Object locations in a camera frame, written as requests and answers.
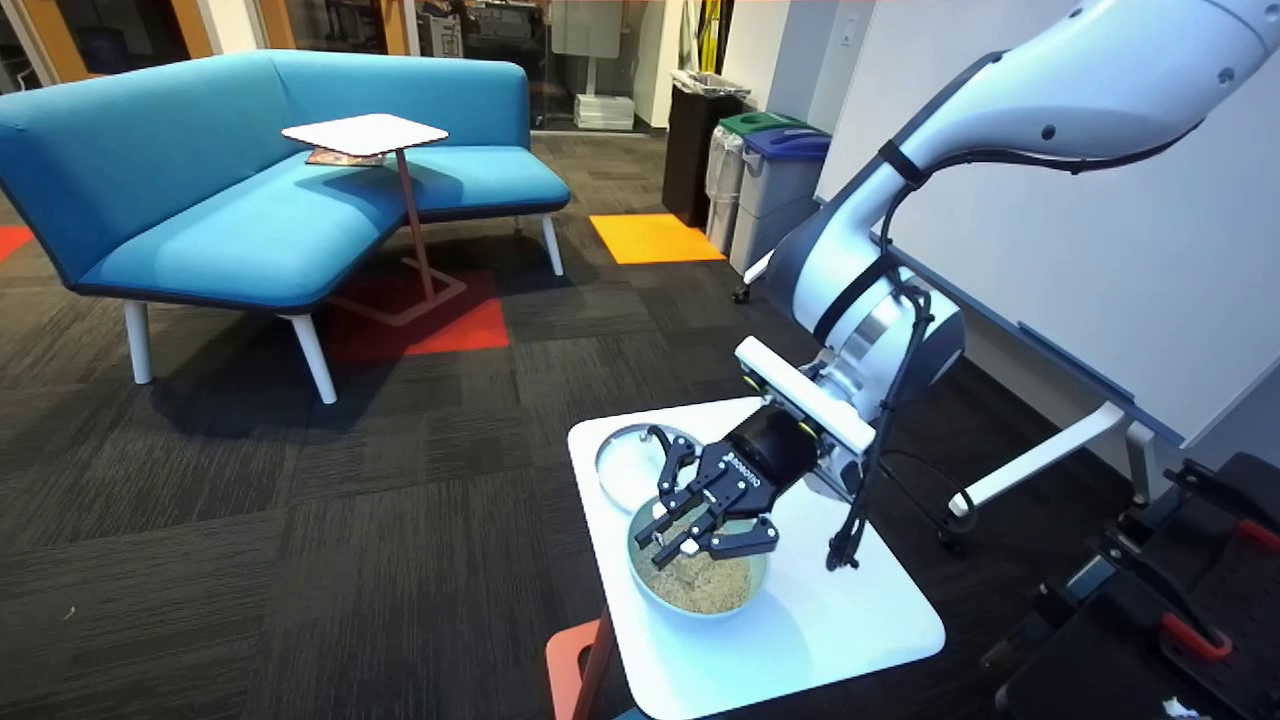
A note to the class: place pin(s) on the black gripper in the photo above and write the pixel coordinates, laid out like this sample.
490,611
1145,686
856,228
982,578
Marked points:
716,499

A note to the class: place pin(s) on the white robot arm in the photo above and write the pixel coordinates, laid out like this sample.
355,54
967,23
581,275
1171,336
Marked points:
1104,85

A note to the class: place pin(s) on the light blue bowl of rice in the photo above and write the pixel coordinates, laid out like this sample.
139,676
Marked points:
697,584

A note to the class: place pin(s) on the glass pot lid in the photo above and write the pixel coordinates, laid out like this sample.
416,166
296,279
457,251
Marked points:
633,459

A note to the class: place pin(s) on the white side table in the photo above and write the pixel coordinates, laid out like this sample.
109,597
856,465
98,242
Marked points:
800,630
364,139

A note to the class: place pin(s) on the black trash bin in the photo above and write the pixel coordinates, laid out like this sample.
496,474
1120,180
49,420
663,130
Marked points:
697,104

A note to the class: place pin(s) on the white whiteboard stand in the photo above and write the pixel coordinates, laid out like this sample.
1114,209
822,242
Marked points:
1103,180

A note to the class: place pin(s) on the far white side table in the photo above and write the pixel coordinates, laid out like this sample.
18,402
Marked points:
364,139

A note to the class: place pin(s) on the blue corner sofa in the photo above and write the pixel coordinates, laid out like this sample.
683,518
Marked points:
179,185

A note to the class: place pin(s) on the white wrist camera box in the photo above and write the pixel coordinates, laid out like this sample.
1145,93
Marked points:
806,396

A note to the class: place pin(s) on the red handled clamp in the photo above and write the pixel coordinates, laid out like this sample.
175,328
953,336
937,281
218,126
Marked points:
1214,588

